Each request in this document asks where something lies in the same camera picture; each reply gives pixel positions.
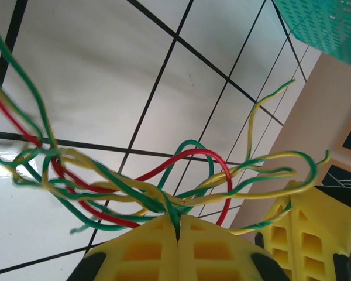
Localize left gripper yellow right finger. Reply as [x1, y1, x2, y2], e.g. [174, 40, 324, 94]
[177, 215, 292, 281]

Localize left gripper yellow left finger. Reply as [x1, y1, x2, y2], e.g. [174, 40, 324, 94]
[66, 215, 180, 281]

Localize red wire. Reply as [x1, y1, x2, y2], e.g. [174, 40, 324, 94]
[0, 84, 233, 229]

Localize bundle of wires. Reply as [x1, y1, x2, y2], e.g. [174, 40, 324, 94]
[0, 11, 220, 235]

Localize teal plastic basket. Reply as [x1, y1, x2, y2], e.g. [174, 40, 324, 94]
[271, 0, 351, 84]

